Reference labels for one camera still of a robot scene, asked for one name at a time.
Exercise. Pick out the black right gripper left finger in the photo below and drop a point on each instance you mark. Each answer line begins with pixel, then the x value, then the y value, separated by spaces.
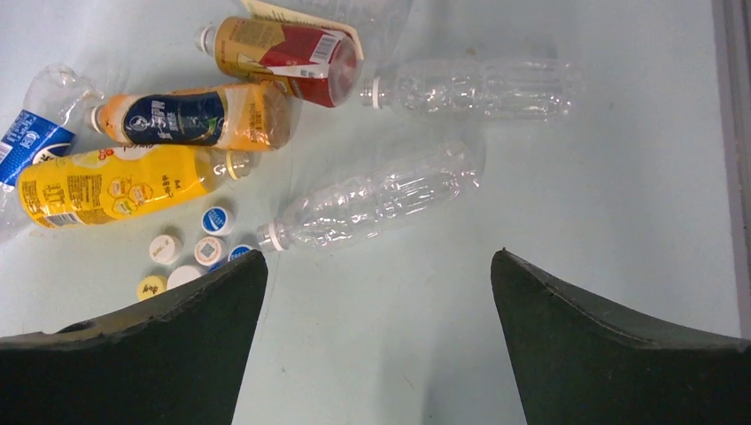
pixel 177 358

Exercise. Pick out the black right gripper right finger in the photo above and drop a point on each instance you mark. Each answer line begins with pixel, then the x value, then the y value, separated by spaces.
pixel 580 358

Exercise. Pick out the crushed blue label bottle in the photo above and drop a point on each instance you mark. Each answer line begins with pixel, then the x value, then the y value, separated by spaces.
pixel 51 116

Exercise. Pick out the yellow label bottle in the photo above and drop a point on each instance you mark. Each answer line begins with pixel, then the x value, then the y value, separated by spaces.
pixel 99 187

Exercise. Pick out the clear bottle lower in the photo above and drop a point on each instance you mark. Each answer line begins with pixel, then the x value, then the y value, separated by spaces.
pixel 363 206

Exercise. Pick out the clear bottle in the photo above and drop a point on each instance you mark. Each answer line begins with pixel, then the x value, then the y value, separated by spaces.
pixel 376 24
pixel 539 89
pixel 363 206

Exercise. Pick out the orange navy label bottle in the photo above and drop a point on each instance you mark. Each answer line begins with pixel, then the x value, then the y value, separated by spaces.
pixel 251 117

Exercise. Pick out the clear bottle upper right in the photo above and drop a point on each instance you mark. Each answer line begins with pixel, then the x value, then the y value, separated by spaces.
pixel 539 89

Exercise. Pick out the red gold label bottle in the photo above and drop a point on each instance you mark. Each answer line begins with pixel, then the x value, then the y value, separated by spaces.
pixel 318 65

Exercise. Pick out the clear bottle far back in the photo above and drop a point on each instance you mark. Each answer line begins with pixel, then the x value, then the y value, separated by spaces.
pixel 376 24

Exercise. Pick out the yellow cap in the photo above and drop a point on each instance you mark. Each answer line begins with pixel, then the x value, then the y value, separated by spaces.
pixel 151 286

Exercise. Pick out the plain white cap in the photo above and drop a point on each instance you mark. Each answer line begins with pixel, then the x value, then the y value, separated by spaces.
pixel 184 274

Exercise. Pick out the white cap left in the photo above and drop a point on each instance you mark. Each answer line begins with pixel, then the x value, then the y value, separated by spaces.
pixel 165 249

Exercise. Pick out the white grey printed cap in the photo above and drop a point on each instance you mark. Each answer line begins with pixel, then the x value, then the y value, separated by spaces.
pixel 210 251

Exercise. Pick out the blue white cap right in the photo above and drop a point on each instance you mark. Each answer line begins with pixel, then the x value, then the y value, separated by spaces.
pixel 238 251

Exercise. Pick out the blue white cap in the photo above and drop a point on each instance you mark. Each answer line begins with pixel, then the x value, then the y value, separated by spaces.
pixel 238 251
pixel 218 221

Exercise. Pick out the blue white cap upper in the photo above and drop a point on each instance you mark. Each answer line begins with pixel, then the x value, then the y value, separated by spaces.
pixel 218 221

